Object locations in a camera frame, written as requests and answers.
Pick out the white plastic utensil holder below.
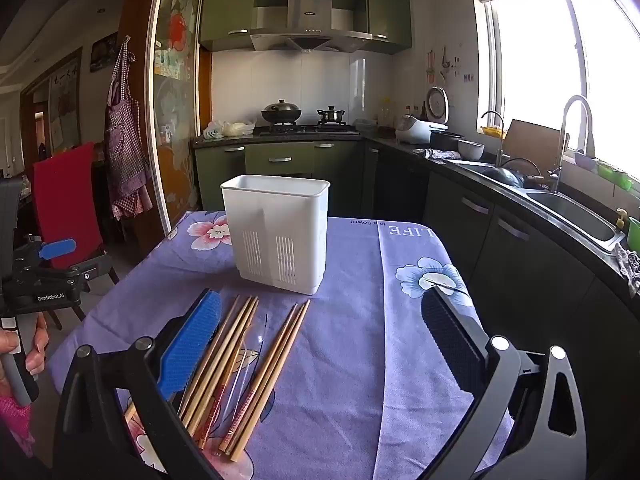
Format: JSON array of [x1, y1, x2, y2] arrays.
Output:
[[220, 174, 330, 295]]

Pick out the white bowl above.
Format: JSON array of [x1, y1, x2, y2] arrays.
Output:
[[458, 139, 485, 162]]

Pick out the steel kitchen sink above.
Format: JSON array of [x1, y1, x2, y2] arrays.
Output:
[[521, 190, 624, 254]]

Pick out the plastic bag on counter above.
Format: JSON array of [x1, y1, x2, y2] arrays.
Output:
[[202, 120, 256, 140]]

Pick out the person's left hand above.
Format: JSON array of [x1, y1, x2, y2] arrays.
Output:
[[1, 313, 49, 396]]

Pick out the white rice cooker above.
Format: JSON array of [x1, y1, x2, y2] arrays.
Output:
[[395, 86, 449, 145]]

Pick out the green lower cabinets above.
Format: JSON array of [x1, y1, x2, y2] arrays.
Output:
[[194, 140, 371, 218]]

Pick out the purple floral tablecloth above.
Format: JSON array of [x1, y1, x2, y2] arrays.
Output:
[[48, 212, 474, 479]]

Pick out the chrome kitchen faucet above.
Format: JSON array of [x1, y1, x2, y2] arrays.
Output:
[[546, 94, 597, 194]]

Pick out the steel range hood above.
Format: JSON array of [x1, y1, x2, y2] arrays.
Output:
[[250, 0, 373, 53]]

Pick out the clear plastic spoon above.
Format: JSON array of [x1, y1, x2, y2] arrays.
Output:
[[218, 328, 264, 437]]

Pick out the black wok with lid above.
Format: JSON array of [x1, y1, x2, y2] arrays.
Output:
[[262, 99, 302, 126]]

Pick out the small steel pot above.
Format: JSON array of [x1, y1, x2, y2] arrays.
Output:
[[317, 105, 345, 125]]

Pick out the wooden cutting board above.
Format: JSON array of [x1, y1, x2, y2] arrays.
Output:
[[502, 119, 561, 174]]

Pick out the purple checked apron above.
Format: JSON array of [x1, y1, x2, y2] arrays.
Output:
[[104, 36, 152, 220]]

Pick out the glass sliding door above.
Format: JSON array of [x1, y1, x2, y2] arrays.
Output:
[[144, 0, 203, 233]]

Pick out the red chair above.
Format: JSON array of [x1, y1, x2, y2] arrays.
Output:
[[32, 141, 121, 331]]

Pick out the dark brown chopstick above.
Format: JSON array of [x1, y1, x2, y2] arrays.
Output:
[[218, 304, 299, 456]]

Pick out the light bamboo chopstick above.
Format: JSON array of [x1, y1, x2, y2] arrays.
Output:
[[152, 288, 232, 414]]

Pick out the black wok in sink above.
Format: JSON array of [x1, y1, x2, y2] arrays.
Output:
[[480, 157, 544, 188]]

